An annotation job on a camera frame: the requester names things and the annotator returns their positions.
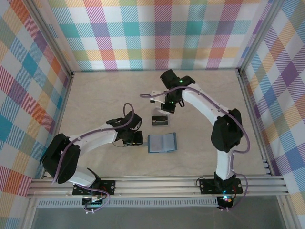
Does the teal leather card holder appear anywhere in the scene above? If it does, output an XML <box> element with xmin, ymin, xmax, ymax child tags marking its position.
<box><xmin>147</xmin><ymin>132</ymin><xmax>178</xmax><ymax>154</ymax></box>

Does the white card with red print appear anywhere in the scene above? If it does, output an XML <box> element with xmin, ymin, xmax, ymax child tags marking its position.
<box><xmin>149</xmin><ymin>135</ymin><xmax>165</xmax><ymax>152</ymax></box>

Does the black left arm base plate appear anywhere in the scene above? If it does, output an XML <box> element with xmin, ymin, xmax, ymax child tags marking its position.
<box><xmin>72</xmin><ymin>180</ymin><xmax>116</xmax><ymax>196</ymax></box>

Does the aluminium front rail beam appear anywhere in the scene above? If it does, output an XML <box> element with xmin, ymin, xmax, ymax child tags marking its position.
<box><xmin>25</xmin><ymin>176</ymin><xmax>290</xmax><ymax>198</ymax></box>

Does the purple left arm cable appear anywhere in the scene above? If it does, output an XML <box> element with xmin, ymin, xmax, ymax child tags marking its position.
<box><xmin>51</xmin><ymin>103</ymin><xmax>134</xmax><ymax>215</ymax></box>

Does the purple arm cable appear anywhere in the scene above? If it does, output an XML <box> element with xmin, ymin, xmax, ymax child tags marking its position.
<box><xmin>139</xmin><ymin>85</ymin><xmax>251</xmax><ymax>213</ymax></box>
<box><xmin>51</xmin><ymin>103</ymin><xmax>134</xmax><ymax>215</ymax></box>

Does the aluminium side rail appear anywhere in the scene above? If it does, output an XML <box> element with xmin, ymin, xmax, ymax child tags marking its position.
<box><xmin>40</xmin><ymin>71</ymin><xmax>76</xmax><ymax>179</ymax></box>
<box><xmin>235</xmin><ymin>69</ymin><xmax>275</xmax><ymax>177</ymax></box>

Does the grey slotted cable duct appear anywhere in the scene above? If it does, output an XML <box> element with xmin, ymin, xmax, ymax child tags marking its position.
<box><xmin>37</xmin><ymin>199</ymin><xmax>220</xmax><ymax>208</ymax></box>

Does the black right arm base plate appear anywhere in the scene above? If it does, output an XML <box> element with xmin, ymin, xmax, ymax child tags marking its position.
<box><xmin>199</xmin><ymin>177</ymin><xmax>244</xmax><ymax>194</ymax></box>

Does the aluminium corner post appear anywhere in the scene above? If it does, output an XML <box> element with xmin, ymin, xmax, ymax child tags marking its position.
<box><xmin>237</xmin><ymin>0</ymin><xmax>285</xmax><ymax>77</ymax></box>
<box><xmin>23</xmin><ymin>0</ymin><xmax>74</xmax><ymax>78</ymax></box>

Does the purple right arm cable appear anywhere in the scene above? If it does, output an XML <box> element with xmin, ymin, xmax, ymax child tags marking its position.
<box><xmin>139</xmin><ymin>85</ymin><xmax>251</xmax><ymax>213</ymax></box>

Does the aluminium frame leg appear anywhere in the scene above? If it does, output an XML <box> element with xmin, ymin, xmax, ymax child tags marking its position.
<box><xmin>22</xmin><ymin>197</ymin><xmax>40</xmax><ymax>229</ymax></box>
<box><xmin>277</xmin><ymin>195</ymin><xmax>300</xmax><ymax>229</ymax></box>

